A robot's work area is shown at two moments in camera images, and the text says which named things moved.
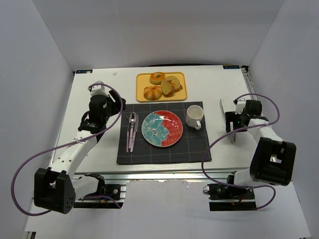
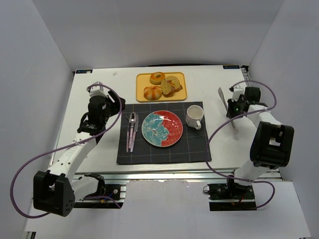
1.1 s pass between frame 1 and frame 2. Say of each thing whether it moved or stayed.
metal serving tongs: moved
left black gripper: stayed
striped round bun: stayed
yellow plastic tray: stayed
